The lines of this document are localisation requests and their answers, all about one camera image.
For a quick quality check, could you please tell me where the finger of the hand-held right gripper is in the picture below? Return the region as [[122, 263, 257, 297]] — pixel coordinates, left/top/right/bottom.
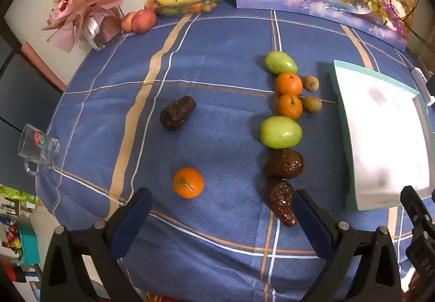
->
[[400, 186, 435, 238]]

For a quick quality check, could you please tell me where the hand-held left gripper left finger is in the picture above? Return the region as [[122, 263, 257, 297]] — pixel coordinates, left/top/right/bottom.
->
[[40, 187, 153, 302]]

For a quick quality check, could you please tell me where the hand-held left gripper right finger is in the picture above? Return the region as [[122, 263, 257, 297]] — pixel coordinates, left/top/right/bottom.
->
[[293, 189, 403, 302]]

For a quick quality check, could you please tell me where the orange tangerine with stem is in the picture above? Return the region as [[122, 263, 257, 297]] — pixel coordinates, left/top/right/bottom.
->
[[172, 167, 204, 200]]

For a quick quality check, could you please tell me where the round brown dried date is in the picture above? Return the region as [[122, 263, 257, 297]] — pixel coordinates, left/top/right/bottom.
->
[[264, 149, 304, 179]]

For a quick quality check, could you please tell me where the white tray with teal rim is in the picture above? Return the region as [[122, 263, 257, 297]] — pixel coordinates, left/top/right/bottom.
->
[[328, 60, 435, 211]]

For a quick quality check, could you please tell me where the large green mango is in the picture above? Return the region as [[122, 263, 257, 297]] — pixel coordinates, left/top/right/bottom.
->
[[260, 116, 303, 149]]

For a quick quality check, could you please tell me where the teal plastic box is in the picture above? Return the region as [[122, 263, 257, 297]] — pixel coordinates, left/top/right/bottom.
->
[[18, 224, 43, 265]]

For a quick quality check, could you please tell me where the blocky brown dried date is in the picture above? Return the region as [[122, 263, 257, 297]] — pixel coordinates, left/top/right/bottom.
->
[[160, 96, 197, 131]]

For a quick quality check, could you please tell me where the clear glass mug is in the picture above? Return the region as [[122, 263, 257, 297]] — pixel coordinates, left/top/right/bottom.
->
[[18, 123, 61, 176]]

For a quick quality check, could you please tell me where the small brownish-green fruit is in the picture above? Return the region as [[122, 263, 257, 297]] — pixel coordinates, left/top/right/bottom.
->
[[302, 96, 322, 114], [302, 75, 319, 92]]

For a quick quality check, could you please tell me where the white power strip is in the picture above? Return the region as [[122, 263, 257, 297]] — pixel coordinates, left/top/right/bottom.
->
[[410, 67, 435, 102]]

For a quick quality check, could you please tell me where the green jujube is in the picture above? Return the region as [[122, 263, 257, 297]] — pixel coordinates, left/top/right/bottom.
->
[[264, 51, 299, 75]]

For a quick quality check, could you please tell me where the dark cabinet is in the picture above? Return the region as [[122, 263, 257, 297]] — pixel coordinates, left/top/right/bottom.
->
[[0, 40, 67, 194]]

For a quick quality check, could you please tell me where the blue checked tablecloth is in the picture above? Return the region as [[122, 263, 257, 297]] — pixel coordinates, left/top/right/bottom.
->
[[36, 1, 435, 302]]

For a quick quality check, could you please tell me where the red peach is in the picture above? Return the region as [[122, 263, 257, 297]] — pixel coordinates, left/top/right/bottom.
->
[[131, 9, 157, 34]]

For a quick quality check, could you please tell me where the clear container of small fruit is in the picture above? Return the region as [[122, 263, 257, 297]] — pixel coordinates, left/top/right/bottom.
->
[[154, 0, 223, 16]]

